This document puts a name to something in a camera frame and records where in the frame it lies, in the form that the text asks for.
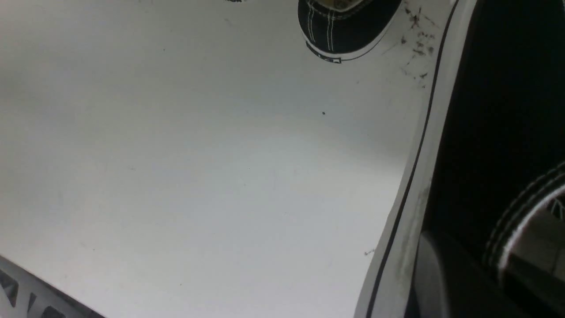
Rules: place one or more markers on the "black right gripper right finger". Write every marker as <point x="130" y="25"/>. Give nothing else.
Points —
<point x="449" y="283"/>

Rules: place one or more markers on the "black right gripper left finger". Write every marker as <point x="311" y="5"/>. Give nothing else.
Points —
<point x="23" y="295"/>

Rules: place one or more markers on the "black canvas laced sneaker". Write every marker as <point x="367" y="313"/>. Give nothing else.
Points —
<point x="344" y="30"/>

